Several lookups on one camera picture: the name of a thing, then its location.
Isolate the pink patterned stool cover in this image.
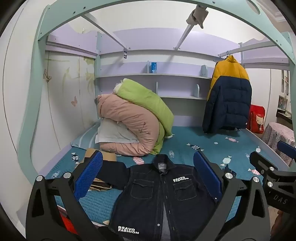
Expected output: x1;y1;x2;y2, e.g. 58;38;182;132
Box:
261;122;296;166

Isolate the photo frame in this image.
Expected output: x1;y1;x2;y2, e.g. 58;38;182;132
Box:
277;95;288;109

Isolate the red cartoon bag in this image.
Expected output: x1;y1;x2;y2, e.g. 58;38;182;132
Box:
246;104;266;133

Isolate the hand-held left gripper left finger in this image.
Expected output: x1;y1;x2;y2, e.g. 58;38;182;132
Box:
25;151;123;241

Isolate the white pillow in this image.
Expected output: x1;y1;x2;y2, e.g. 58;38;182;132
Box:
95;118;139;145

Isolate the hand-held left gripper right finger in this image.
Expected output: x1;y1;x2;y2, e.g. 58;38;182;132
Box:
183;150;271;241

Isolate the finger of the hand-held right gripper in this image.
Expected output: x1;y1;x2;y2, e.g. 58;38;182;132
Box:
249;151;286;179
277;141;296;161

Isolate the dark denim jacket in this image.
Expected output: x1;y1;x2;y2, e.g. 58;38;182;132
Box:
94;154;234;241

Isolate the metal clothes rail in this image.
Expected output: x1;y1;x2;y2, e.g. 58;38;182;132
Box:
218;42;289;58

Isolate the yellow and navy puffer jacket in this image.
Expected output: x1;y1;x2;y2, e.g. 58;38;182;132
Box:
202;55;252;134

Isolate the mint green bunk bed frame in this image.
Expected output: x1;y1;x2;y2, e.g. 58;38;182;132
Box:
17;0;296;186

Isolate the purple shelf unit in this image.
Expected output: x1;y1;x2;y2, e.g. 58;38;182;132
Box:
46;30;242;116

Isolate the beige hanging glove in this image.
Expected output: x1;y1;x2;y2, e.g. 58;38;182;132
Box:
186;5;208;29

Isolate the teal quilted bed blanket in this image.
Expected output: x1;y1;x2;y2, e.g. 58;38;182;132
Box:
45;126;289;225

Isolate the green duvet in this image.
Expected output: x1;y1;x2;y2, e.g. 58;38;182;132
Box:
113;78;174;155

